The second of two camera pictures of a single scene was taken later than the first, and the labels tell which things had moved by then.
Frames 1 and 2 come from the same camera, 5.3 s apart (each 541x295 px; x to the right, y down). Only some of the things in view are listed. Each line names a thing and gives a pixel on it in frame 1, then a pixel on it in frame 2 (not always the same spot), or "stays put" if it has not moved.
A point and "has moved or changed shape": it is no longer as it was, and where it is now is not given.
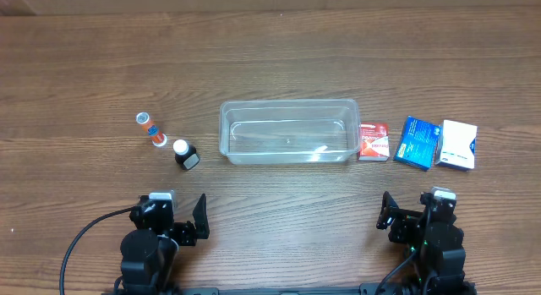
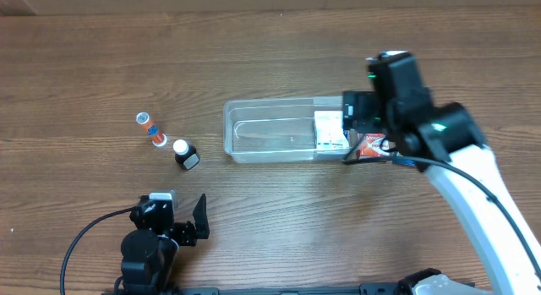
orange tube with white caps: (157, 138) stays put
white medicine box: (456, 144) has moved or changed shape
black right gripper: (400, 223) to (357, 111)
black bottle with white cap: (186, 155) stays put
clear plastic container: (297, 131) stays put
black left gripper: (187, 231) stays put
